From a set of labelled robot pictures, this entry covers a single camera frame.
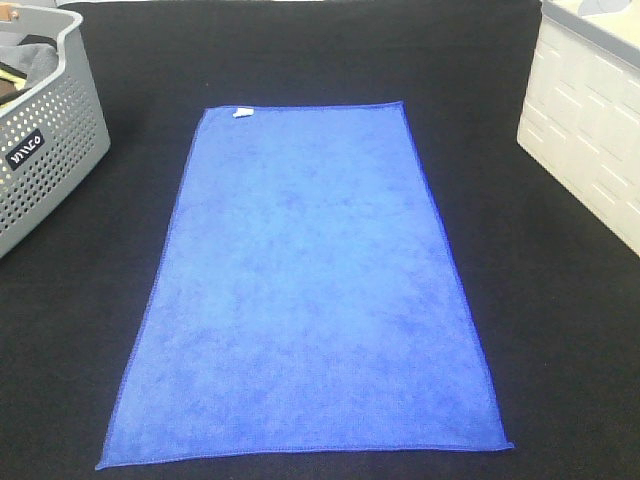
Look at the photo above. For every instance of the grey perforated plastic basket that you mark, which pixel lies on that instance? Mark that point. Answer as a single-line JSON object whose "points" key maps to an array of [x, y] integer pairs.
{"points": [[53, 135]]}

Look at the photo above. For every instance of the white plastic storage crate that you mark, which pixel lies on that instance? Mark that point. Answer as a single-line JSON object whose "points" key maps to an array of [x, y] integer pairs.
{"points": [[580, 115]]}

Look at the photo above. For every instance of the yellow black item in basket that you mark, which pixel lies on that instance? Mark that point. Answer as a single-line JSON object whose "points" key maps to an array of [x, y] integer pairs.
{"points": [[12, 79]]}

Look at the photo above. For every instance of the blue microfibre towel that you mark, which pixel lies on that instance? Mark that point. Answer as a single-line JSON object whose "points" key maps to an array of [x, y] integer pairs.
{"points": [[306, 300]]}

